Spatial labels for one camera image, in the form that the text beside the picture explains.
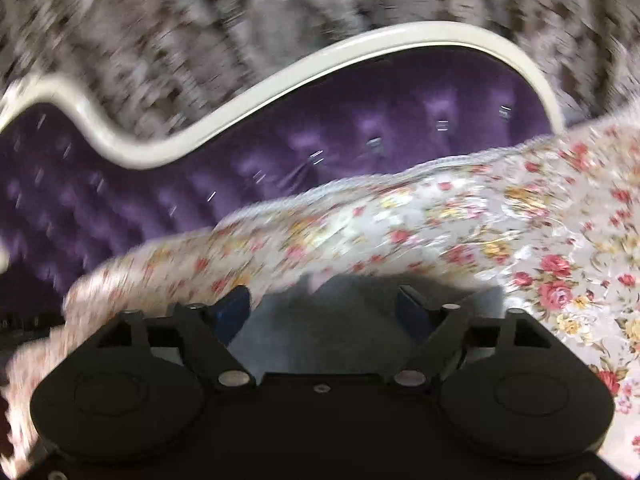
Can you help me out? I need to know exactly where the grey argyle sweater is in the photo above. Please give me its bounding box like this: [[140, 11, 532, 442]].
[[227, 272, 505, 377]]

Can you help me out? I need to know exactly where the grey damask curtain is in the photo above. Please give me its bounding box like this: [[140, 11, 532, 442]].
[[0, 0, 640, 147]]

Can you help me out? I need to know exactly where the floral blanket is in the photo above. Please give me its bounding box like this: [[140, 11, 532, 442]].
[[0, 110, 640, 480]]

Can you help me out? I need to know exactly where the purple tufted headboard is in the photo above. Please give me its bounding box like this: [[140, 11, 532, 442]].
[[0, 21, 570, 323]]

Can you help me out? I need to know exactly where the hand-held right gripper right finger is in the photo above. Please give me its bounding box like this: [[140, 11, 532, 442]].
[[392, 284, 552, 394]]

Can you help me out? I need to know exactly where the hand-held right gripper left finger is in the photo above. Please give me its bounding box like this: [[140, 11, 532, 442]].
[[97, 285, 257, 394]]

